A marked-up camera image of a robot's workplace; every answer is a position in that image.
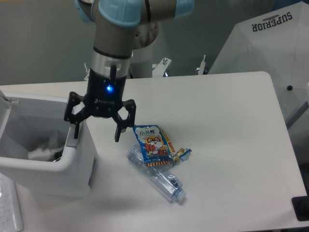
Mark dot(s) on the paper in plastic sleeve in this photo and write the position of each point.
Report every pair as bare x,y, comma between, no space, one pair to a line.
10,213

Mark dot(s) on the crushed clear plastic bottle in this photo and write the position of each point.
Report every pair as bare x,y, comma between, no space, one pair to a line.
160,177

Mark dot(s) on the white metal frame bracket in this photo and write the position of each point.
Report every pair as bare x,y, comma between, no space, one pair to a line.
159,67

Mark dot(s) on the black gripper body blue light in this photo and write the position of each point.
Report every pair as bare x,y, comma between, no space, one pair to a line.
104,94

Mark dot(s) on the small yellow blue wrapper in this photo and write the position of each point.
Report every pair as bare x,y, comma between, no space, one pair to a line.
179,156

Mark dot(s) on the black device at table edge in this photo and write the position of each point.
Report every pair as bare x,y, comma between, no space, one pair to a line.
301,207

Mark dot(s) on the white crumpled tissue in bin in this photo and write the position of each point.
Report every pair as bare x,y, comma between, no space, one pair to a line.
51,150

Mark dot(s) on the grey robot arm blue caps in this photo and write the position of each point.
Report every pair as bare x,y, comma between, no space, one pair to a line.
117,23

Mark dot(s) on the white push-lid trash can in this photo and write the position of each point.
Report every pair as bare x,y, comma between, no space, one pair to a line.
27,121

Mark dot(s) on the white SUPERIOR umbrella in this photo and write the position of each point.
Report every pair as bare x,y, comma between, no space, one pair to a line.
276,43

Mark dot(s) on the blue cartoon snack bag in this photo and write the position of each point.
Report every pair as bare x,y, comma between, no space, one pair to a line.
156,147

